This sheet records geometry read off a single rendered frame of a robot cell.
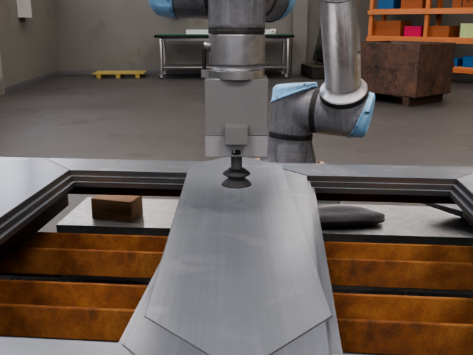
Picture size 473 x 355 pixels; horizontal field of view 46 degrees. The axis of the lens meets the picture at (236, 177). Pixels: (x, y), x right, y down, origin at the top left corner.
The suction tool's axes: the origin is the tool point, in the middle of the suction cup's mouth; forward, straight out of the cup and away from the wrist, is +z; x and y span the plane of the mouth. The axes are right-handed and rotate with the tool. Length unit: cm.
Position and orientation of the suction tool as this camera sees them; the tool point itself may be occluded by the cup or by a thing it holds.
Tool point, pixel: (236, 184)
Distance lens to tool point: 78.8
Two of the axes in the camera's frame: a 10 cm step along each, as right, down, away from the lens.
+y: 10.0, 0.0, -0.1
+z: 0.0, 9.6, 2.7
